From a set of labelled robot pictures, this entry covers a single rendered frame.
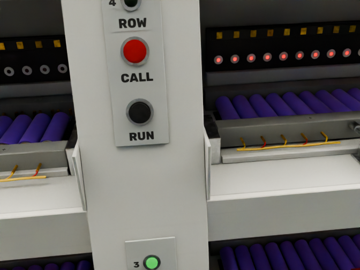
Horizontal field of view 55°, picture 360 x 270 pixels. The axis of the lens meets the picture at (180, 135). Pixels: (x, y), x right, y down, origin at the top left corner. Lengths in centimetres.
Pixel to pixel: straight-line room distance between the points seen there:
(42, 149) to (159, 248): 13
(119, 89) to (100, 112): 2
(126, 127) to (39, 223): 10
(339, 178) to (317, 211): 3
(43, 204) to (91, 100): 10
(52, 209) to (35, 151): 6
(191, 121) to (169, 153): 3
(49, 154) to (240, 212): 17
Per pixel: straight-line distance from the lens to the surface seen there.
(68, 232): 30
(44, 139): 35
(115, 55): 25
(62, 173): 33
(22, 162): 34
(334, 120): 37
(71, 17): 26
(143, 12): 25
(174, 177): 27
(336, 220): 34
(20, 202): 31
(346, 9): 52
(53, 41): 43
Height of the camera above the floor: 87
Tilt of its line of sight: 13 degrees down
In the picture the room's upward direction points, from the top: 3 degrees counter-clockwise
